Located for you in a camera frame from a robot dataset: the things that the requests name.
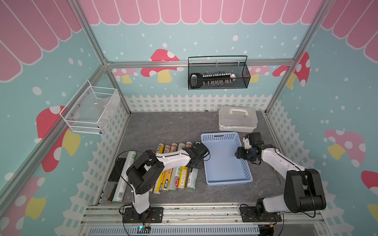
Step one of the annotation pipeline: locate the light blue plastic basket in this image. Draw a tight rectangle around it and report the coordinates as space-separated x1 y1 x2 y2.
201 132 253 187

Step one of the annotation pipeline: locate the yellow red plastic wrap roll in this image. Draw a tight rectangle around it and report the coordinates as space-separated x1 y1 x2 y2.
177 142 192 190

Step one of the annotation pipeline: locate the clear grape plastic wrap roll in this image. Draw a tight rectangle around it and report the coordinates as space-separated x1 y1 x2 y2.
168 143 182 192

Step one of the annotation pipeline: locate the white green 300 wrap roll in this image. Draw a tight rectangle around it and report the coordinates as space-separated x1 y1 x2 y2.
112 151 136 203

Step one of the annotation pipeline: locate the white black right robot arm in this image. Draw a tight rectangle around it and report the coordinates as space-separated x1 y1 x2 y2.
235 132 326 220

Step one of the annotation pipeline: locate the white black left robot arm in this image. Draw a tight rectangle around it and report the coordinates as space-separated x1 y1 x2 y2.
126 143 210 215

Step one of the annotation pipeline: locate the yellow red chef wrap roll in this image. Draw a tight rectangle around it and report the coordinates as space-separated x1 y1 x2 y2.
160 143 178 191

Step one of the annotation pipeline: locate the white lidded storage box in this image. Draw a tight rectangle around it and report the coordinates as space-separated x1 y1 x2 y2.
219 106 258 133

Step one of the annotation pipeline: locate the black socket bit holder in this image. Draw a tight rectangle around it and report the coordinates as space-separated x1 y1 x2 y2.
188 73 236 89

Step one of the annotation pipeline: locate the black flat tool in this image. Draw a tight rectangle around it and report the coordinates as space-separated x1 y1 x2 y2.
108 158 126 182

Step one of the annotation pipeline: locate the small green circuit board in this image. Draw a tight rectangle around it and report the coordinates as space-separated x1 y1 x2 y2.
137 226 151 234

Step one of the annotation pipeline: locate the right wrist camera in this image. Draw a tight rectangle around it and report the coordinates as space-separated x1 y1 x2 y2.
243 134 252 149

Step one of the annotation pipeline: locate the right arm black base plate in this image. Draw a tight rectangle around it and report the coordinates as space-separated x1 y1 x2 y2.
239 204 282 224

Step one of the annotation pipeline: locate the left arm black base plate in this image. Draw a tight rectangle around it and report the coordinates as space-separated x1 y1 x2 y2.
119 206 164 224

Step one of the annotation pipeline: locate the black wire mesh wall basket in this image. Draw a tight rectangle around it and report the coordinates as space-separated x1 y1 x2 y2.
188 56 251 90

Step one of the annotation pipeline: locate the white slotted cable duct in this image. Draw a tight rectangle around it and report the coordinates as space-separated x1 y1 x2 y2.
88 225 260 236

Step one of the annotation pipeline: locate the white wire mesh wall basket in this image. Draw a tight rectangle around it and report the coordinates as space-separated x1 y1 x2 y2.
60 81 121 135

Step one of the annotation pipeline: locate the aluminium front rail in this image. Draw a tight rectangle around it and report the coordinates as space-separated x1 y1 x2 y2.
79 203 325 227

